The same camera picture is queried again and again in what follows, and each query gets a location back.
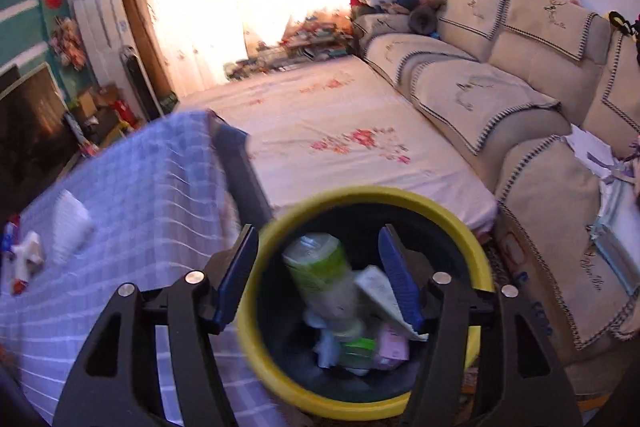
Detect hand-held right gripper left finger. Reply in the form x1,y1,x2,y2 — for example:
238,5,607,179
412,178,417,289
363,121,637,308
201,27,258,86
52,223,261,427

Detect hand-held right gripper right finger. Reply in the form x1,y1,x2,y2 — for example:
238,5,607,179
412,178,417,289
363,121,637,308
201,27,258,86
377,224,583,427

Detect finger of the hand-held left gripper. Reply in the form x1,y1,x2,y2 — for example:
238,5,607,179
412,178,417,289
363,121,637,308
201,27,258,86
210,109,275,228

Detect white box black flower print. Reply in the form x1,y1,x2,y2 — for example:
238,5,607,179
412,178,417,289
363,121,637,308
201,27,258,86
354,264,431,342

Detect pink milk carton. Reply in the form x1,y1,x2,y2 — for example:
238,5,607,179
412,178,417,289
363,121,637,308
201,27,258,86
372,324,412,372

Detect yellow rimmed black bin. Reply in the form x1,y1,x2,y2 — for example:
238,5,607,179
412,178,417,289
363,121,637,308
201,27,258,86
234,186,497,421

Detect green white drink bottle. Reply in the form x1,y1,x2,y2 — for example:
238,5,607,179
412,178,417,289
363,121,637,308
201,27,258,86
281,232,353,313

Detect white crumpled wrapper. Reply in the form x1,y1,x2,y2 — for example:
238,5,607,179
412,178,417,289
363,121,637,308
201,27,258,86
312,328,342,369

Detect floral sheet bed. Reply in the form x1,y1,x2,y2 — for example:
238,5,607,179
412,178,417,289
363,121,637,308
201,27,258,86
175,56,500,235

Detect black tower fan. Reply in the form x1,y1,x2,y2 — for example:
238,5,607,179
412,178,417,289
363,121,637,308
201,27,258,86
118,46,164,121

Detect red fire extinguisher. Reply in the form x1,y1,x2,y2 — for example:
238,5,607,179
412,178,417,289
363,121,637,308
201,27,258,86
112,99,139,128

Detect blue checked tablecloth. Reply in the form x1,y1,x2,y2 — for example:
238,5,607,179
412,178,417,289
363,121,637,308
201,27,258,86
0,109,282,427

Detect pile of clutter by window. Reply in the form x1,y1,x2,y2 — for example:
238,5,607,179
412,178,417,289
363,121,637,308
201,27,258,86
224,8,360,78

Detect pile of cardboard boxes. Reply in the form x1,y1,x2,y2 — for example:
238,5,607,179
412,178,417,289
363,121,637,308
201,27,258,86
74,83,123,124

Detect white wardrobe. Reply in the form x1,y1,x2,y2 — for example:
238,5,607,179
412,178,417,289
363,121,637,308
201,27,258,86
72,0,147,118

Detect white foam net sleeve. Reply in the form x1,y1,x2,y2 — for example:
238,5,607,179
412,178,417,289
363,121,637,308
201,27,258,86
50,189,97,266

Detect beige sofa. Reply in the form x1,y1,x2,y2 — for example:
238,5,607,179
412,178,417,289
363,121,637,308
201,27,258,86
352,0,640,370

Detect hanging flower decoration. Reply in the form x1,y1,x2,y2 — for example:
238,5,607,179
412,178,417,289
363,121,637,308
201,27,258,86
49,16,85,70

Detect flat screen television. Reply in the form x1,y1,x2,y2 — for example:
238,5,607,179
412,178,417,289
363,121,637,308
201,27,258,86
0,61,69,208

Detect white crumpled tissue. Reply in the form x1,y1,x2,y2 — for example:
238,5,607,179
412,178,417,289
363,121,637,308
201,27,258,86
9,230,47,284

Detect red snack packet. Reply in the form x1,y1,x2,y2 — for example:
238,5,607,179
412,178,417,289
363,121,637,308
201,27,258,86
0,213,27,297

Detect papers on sofa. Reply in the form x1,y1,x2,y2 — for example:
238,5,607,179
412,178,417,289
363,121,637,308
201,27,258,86
564,123,640,299

